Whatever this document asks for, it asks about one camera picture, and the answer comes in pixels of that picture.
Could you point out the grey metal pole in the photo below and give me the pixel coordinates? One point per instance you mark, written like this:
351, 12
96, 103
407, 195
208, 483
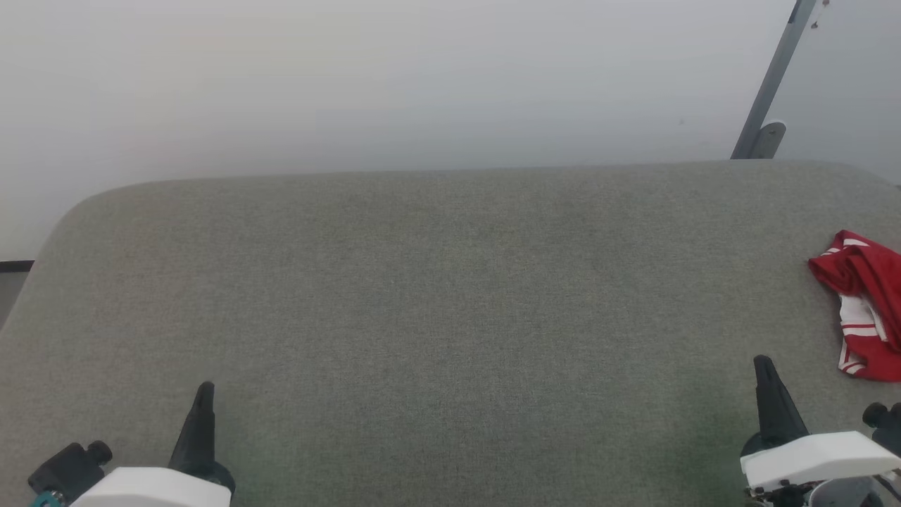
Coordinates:
774, 70

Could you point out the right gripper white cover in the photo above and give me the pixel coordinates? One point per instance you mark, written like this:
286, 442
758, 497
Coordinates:
823, 454

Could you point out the grey fabric sofa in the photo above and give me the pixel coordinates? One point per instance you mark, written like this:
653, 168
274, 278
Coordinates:
450, 331

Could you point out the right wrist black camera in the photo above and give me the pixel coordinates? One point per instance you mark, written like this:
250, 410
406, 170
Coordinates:
885, 422

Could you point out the dark skirting strip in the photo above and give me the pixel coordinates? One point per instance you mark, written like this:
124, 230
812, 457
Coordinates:
15, 266

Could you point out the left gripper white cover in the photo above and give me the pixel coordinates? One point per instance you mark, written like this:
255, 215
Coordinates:
155, 489

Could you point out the grey pole foot bracket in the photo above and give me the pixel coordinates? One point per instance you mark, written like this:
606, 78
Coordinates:
769, 141

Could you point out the red white Bulls jersey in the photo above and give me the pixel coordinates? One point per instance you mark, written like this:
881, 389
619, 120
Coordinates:
873, 282

